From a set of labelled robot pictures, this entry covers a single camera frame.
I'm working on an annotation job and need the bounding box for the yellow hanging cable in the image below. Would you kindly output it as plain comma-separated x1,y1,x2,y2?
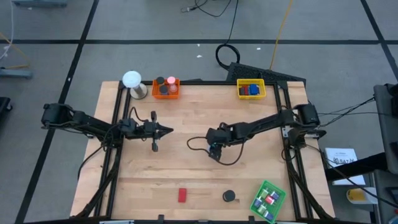
269,0,295,71

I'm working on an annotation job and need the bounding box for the pink hourglass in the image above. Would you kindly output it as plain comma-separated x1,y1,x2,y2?
166,77,178,94

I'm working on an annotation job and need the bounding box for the black hanging cable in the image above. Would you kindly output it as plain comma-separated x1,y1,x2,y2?
215,0,242,71
181,0,233,18

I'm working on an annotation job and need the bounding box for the black bar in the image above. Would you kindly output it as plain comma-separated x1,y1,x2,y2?
325,151,388,182

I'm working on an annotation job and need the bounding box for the orange plastic basket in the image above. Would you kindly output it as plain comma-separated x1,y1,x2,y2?
150,78,181,100

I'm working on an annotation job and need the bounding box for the white dome lamp metal base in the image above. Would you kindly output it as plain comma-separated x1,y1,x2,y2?
121,70,149,100

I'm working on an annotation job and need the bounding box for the green plastic tray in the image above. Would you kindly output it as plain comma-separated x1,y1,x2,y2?
249,179,287,224

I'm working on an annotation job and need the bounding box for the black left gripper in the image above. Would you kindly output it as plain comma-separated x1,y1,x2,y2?
136,111,174,153

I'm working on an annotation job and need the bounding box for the black aluminium table frame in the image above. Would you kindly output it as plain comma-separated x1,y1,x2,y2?
73,80,336,220

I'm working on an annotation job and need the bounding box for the white paper label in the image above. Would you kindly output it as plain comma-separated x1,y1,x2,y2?
323,147,367,187

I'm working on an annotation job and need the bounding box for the black perforated panel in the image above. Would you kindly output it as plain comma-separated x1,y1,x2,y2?
226,62,307,84

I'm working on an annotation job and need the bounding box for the grey floor stand foot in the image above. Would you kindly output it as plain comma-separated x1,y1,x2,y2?
0,67,34,80

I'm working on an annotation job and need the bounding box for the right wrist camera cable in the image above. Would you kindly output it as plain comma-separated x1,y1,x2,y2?
186,136,247,166

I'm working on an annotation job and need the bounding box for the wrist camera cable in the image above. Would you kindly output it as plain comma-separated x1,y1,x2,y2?
186,136,247,166
129,106,152,124

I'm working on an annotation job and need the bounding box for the black floor object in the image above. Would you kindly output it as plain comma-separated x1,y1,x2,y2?
0,96,14,121

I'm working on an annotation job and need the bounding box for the yellow plastic basket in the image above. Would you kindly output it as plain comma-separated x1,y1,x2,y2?
236,78,267,100

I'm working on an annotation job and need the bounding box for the yellow and white container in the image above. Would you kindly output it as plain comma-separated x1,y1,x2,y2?
346,187,379,205

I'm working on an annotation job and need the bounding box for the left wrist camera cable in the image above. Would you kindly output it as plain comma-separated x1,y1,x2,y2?
129,106,152,124

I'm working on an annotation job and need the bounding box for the grey equipment cart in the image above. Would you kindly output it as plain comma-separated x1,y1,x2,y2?
373,83,398,224

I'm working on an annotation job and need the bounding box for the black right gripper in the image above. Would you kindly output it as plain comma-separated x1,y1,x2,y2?
205,122,233,161

